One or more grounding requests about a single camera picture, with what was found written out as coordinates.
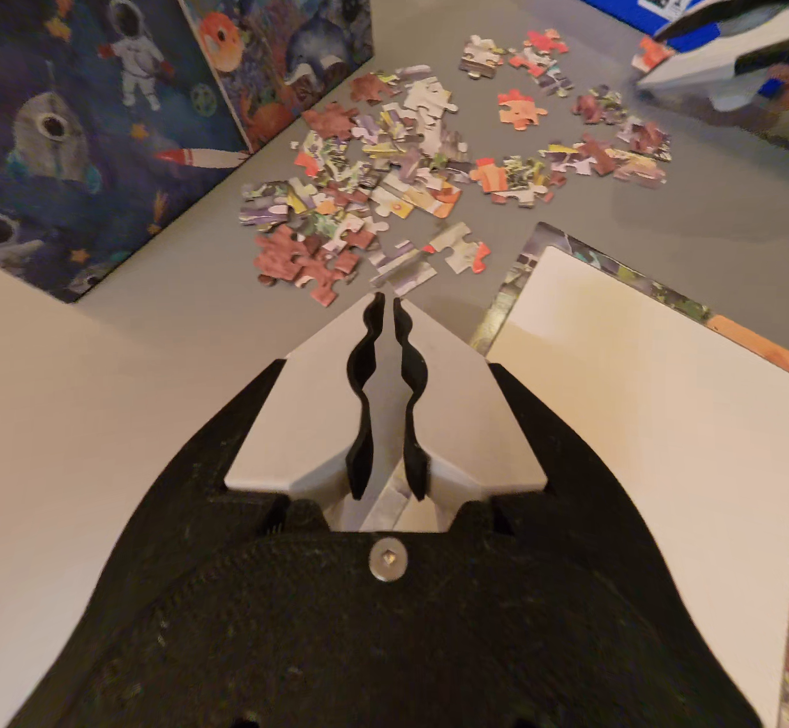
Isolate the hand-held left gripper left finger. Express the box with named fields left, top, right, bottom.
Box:
left=224, top=292, right=387, bottom=504

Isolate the printed puzzle storage box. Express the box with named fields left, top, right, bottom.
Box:
left=0, top=0, right=375, bottom=305

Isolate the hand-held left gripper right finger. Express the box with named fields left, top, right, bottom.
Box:
left=392, top=297, right=549, bottom=513

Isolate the pile of puzzle pieces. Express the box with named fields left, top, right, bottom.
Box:
left=239, top=28, right=673, bottom=308

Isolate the orange leopard-print puzzle piece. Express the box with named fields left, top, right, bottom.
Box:
left=632, top=37, right=676, bottom=72

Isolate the puzzle frame tray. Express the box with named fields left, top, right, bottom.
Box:
left=470, top=221, right=789, bottom=728

